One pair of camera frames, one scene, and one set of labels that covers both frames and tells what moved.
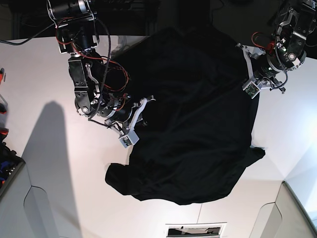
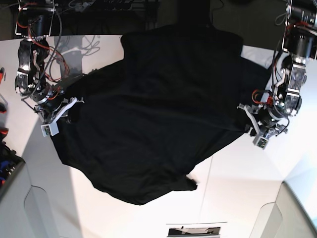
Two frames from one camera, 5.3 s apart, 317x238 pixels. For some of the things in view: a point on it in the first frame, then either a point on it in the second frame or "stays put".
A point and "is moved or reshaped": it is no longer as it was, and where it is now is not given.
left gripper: [130, 116] -> [51, 116]
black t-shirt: [197, 138] is moved or reshaped
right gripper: [261, 72] -> [263, 130]
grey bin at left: [25, 210] stays put
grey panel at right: [286, 217] stays put
